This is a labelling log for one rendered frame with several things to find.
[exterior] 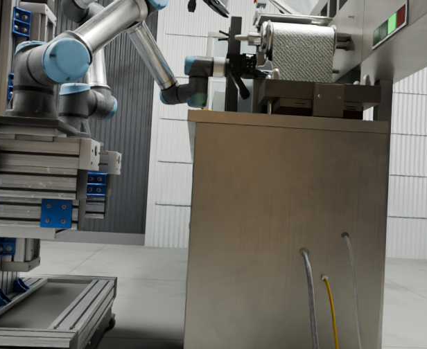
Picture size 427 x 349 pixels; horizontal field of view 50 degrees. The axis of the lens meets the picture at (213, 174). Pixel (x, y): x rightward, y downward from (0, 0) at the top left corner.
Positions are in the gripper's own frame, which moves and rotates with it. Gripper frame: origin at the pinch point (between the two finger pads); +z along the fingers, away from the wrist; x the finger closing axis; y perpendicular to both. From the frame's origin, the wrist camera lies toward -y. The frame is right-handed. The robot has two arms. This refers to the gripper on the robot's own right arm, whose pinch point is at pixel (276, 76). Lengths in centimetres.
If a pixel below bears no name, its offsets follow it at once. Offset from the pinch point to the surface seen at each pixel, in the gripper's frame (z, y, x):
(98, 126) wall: -134, 14, 309
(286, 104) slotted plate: 0.8, -14.1, -18.9
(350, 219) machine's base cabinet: 22, -52, -26
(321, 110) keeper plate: 12.3, -16.0, -21.9
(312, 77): 13.8, 0.4, -0.3
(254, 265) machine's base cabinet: -8, -68, -26
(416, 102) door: 209, 62, 313
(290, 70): 5.4, 2.5, -0.3
